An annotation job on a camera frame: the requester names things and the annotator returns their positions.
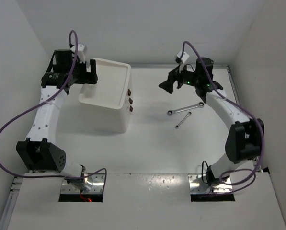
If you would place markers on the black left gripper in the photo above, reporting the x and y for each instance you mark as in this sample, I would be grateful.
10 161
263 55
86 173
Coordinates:
87 77

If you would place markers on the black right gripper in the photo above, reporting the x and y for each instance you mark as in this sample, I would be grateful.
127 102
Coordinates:
174 75

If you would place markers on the large ratchet wrench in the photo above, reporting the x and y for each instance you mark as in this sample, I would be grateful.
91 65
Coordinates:
198 105

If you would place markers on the small combination wrench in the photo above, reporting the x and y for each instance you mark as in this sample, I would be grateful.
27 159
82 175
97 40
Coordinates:
182 121

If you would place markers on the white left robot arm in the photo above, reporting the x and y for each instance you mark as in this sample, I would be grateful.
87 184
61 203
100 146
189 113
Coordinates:
38 151

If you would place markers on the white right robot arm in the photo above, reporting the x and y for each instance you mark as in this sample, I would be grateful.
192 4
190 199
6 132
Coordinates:
245 136

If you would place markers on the white drawer cabinet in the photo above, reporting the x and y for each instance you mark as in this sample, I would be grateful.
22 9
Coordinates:
108 105

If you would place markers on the white front cover board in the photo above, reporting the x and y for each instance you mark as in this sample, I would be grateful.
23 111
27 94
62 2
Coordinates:
145 202

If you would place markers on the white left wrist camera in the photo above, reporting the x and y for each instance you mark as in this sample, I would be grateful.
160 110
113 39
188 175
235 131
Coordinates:
82 52

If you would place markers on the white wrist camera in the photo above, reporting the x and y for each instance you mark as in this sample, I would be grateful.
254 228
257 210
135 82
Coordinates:
82 52
181 57

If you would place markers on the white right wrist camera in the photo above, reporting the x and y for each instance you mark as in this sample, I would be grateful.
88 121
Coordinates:
181 57

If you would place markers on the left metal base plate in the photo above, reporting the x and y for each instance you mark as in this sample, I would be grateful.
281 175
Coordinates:
92 185

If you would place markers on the metal base plate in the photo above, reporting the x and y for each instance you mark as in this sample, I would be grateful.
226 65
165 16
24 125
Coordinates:
92 185
198 186

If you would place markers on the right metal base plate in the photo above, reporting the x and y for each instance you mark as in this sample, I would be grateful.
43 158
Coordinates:
198 186

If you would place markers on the aluminium frame rail left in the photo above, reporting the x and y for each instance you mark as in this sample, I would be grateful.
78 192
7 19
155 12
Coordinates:
10 203

